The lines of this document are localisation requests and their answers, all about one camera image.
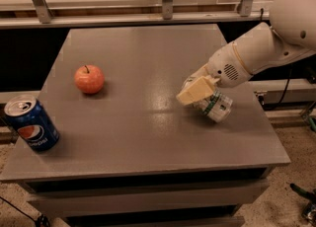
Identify white green 7up can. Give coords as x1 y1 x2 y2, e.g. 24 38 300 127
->
193 90 233 122

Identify dark tool on floor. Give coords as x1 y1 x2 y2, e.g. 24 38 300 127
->
289 183 316 223

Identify red apple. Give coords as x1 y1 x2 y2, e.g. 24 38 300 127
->
74 65 105 94

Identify black cable bottom left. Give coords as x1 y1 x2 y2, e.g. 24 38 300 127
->
0 195 51 227

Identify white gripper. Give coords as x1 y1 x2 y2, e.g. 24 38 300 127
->
177 41 252 106

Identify grey drawer cabinet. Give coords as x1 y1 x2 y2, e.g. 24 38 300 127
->
1 25 289 227

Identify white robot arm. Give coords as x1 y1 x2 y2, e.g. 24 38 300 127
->
177 0 316 106

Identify blue pepsi can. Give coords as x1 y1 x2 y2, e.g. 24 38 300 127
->
4 94 59 152

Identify metal rail shelf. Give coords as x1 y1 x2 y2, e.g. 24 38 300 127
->
0 1 269 30

